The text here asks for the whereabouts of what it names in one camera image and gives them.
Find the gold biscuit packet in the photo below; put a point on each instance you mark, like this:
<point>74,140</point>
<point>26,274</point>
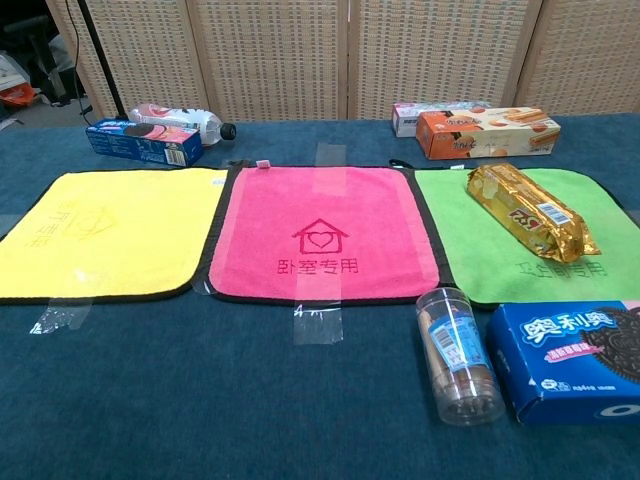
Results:
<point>530,210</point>

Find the pink cloth with house print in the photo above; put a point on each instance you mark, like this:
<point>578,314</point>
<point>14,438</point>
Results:
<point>320,210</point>

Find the clear tape strip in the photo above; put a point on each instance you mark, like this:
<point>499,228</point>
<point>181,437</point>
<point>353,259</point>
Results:
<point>60,315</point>
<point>330,155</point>
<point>317,325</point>

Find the green cloth with house print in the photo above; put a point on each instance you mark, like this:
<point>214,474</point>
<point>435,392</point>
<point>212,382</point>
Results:
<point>465,260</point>

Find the white and pink box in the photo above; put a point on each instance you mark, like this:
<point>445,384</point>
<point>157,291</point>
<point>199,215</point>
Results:
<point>405,120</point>

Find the clear cup of wafer sticks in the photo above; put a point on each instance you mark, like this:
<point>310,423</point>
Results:
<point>457,360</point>

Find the clear bottle with pink label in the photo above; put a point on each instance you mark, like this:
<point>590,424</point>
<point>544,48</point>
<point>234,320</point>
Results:
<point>185,117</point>

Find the orange egg roll box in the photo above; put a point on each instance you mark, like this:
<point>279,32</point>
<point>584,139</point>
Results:
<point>480,137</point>

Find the wicker folding screen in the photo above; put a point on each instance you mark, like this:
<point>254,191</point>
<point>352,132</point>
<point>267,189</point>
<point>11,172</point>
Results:
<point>275,50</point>

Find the slim blue Oreo box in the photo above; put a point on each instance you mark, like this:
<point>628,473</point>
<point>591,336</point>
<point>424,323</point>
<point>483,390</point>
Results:
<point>145,142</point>

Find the yellow cloth with black trim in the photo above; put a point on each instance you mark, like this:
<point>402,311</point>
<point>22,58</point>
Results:
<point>115,235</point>

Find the wide blue Oreo box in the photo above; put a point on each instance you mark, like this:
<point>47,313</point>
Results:
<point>560,360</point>

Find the black tripod stand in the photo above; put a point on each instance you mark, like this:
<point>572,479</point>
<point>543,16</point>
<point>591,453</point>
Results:
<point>102,60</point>

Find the orange plastic bag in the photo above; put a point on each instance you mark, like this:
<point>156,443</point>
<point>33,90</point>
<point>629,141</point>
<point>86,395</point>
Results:
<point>17,95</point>

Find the black office chair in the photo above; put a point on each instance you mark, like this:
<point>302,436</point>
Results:
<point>30,45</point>

